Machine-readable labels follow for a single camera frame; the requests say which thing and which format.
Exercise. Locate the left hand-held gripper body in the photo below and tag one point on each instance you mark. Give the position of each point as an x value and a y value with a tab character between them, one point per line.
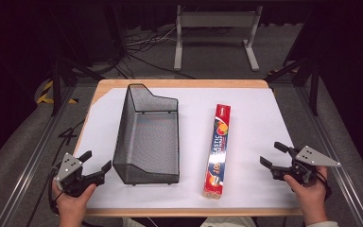
69	170

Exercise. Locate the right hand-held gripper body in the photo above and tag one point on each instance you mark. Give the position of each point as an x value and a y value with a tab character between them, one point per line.
302	165

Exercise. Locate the red plastic wrap box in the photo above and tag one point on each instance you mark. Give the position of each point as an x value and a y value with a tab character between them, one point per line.
218	151

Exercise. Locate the person's right hand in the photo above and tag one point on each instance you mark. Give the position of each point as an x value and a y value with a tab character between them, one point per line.
310	192

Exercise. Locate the person's left hand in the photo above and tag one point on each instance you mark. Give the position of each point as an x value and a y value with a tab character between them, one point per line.
72	201

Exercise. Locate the white paper sheet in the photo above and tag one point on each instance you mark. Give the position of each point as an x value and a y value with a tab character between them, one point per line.
258	132

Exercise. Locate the black metal stand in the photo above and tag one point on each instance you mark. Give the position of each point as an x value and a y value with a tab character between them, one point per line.
313	85
56	82

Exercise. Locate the person's light clothing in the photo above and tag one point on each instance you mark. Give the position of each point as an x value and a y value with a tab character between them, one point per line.
227	222

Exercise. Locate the yellow black hazard tape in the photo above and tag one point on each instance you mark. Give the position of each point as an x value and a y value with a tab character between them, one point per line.
45	94

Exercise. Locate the white metal stand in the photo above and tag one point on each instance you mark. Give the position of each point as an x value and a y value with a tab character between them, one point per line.
216	19

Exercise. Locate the aluminium floor rail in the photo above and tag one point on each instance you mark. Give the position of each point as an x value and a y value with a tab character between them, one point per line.
34	157
337	148

